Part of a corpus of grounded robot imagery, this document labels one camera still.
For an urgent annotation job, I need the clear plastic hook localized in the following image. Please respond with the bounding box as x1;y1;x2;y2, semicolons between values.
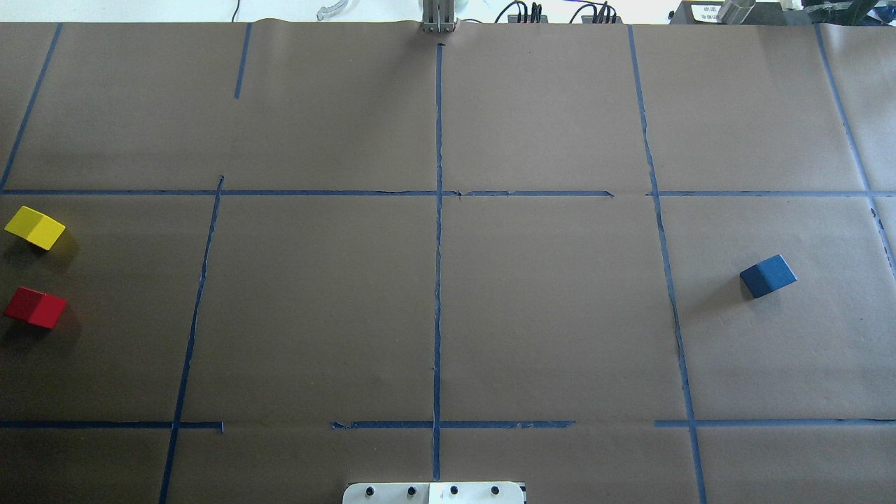
316;0;349;20

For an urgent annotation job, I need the red wooden block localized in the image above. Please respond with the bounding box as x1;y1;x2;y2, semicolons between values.
3;286;67;330

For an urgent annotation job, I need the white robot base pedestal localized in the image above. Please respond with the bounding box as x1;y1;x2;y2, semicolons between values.
342;481;527;503

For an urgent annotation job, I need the dark equipment box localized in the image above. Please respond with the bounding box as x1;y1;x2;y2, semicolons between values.
668;1;813;26

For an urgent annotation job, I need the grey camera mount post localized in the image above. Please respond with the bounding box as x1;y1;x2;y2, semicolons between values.
420;0;458;33

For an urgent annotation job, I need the black power strip left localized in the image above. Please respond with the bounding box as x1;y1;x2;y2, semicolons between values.
493;1;548;25

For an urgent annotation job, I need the blue wooden block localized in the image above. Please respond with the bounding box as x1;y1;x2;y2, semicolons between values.
738;254;798;299

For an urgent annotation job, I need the black power strip right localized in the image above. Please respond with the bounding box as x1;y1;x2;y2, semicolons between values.
568;1;623;25

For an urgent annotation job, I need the black power strip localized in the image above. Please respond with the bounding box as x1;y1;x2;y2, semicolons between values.
568;1;623;25
493;1;548;25

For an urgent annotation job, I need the brown paper table cover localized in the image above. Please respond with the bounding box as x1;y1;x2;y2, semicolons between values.
2;20;894;503

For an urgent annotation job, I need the yellow wooden block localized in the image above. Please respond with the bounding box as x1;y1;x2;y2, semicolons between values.
4;205;67;250

